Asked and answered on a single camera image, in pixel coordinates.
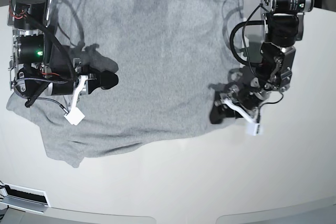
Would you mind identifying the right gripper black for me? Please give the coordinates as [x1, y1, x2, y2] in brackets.
[45, 70, 119, 96]

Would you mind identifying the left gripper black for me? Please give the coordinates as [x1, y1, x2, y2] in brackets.
[209, 82, 271, 124]

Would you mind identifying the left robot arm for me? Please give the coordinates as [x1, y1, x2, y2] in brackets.
[209, 0, 314, 124]

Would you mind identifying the grey t-shirt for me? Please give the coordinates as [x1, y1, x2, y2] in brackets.
[6, 0, 243, 168]

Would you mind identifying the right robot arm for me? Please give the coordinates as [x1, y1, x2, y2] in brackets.
[7, 0, 119, 108]

